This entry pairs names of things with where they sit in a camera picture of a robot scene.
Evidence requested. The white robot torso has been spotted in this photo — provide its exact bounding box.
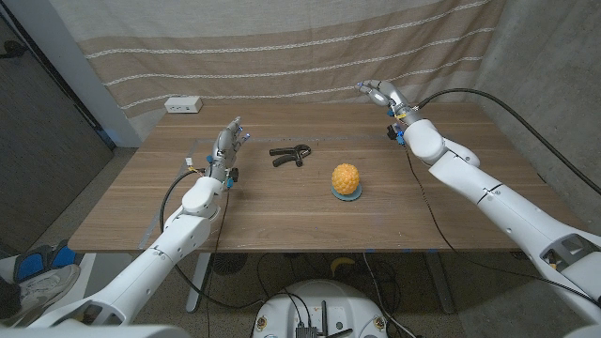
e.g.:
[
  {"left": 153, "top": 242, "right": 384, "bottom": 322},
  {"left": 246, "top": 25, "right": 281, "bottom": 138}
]
[{"left": 252, "top": 279, "right": 389, "bottom": 338}]

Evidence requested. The bumpy orange fruit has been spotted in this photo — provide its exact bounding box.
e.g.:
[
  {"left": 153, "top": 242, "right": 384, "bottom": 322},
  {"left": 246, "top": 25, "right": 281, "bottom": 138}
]
[{"left": 331, "top": 162, "right": 361, "bottom": 196}]

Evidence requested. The striped beige backdrop cloth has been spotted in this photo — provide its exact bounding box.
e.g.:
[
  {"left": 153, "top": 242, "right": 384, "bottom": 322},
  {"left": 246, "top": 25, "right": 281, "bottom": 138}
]
[{"left": 49, "top": 0, "right": 506, "bottom": 142}]

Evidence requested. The thin black cable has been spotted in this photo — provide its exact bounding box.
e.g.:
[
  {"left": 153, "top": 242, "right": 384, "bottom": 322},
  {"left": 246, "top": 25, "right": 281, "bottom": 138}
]
[
  {"left": 404, "top": 146, "right": 601, "bottom": 307},
  {"left": 205, "top": 187, "right": 231, "bottom": 338}
]

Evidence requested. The thick black cable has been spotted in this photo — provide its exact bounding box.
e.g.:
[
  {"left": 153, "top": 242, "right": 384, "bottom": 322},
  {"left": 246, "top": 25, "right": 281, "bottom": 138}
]
[
  {"left": 416, "top": 87, "right": 601, "bottom": 196},
  {"left": 159, "top": 168, "right": 269, "bottom": 311}
]

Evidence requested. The grey table leg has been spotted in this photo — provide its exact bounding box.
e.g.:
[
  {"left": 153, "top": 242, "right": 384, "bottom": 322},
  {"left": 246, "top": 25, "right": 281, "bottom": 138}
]
[
  {"left": 424, "top": 252, "right": 456, "bottom": 315},
  {"left": 185, "top": 252, "right": 212, "bottom": 315}
]

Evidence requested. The small teal dish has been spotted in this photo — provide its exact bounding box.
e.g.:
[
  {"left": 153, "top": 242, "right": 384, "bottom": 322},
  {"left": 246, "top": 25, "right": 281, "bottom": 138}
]
[{"left": 331, "top": 183, "right": 363, "bottom": 203}]

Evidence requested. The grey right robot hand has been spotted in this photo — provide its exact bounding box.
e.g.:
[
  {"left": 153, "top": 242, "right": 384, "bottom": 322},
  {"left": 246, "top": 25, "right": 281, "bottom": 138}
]
[{"left": 355, "top": 79, "right": 423, "bottom": 127}]

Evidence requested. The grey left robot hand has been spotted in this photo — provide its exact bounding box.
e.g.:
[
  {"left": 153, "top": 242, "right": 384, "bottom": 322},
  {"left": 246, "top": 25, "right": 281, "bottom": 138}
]
[{"left": 205, "top": 115, "right": 252, "bottom": 190}]

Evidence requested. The yellow banana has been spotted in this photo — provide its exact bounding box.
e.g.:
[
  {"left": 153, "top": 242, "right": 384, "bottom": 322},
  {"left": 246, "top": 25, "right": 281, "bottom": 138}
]
[{"left": 330, "top": 256, "right": 357, "bottom": 277}]

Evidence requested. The round black fan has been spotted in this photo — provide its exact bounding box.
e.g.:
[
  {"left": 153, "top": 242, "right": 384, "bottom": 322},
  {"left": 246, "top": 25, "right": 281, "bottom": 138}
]
[{"left": 210, "top": 252, "right": 249, "bottom": 276}]

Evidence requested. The black hand grip exerciser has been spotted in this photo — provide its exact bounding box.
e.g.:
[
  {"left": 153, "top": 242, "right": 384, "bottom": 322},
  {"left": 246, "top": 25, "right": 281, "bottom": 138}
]
[{"left": 269, "top": 144, "right": 313, "bottom": 168}]

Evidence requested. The white power strip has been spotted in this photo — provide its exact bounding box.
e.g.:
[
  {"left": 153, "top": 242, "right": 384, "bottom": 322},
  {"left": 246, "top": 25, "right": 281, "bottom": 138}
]
[{"left": 163, "top": 96, "right": 204, "bottom": 115}]

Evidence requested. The perforated metal panel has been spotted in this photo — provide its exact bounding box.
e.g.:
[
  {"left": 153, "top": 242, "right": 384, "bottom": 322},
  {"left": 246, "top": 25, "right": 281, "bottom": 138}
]
[{"left": 0, "top": 13, "right": 117, "bottom": 254}]

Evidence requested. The blue and white shoe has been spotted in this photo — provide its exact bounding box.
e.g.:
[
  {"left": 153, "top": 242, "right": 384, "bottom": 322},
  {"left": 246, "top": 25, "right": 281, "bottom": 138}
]
[{"left": 12, "top": 239, "right": 80, "bottom": 284}]

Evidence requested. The grey sneaker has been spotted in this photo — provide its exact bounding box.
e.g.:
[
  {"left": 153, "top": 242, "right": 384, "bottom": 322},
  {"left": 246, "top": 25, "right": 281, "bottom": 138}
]
[{"left": 0, "top": 262, "right": 82, "bottom": 326}]

